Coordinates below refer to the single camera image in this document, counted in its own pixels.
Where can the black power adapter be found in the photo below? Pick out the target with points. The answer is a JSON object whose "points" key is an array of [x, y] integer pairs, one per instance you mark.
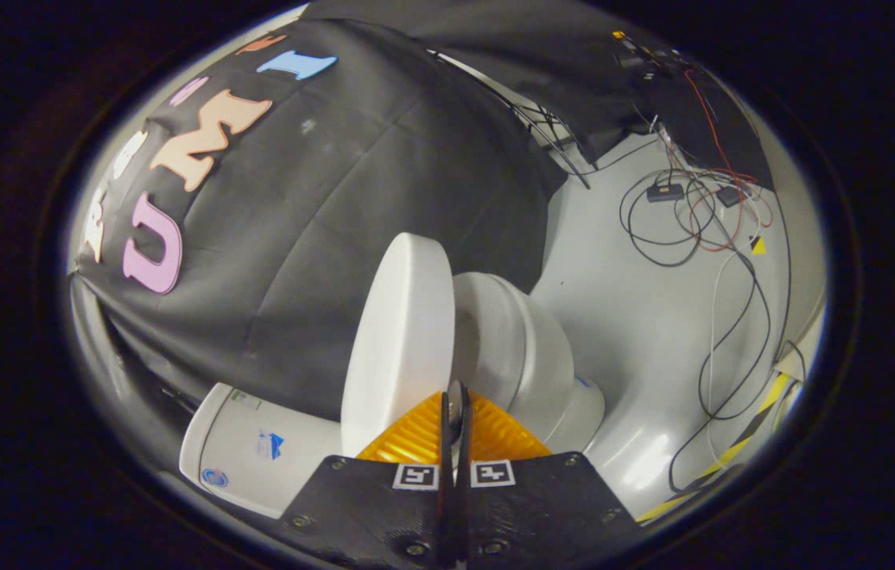
{"points": [[729, 196], [664, 191]]}

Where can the yellow and black hazard tape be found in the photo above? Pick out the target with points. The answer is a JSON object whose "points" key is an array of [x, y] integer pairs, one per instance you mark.
{"points": [[740, 447]]}

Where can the white ceramic toilet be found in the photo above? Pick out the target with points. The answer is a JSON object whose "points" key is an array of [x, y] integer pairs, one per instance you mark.
{"points": [[257, 451]]}

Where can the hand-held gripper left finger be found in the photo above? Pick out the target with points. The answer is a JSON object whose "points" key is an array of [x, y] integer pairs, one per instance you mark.
{"points": [[368, 507]]}

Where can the orange and black device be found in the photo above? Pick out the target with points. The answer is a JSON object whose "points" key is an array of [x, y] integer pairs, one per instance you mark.
{"points": [[620, 36]]}

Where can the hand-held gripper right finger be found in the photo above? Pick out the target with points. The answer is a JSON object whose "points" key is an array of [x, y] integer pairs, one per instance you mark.
{"points": [[542, 507]]}

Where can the white toilet lid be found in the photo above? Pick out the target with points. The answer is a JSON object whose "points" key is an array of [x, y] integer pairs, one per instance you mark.
{"points": [[400, 332]]}

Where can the black tripod stand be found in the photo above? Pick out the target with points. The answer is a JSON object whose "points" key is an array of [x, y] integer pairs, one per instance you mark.
{"points": [[574, 170]]}

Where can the yellow triangle floor sticker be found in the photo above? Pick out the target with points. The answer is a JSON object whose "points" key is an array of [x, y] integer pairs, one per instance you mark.
{"points": [[759, 247]]}

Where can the black backdrop cloth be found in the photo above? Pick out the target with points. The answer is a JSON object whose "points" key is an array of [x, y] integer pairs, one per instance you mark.
{"points": [[337, 198]]}

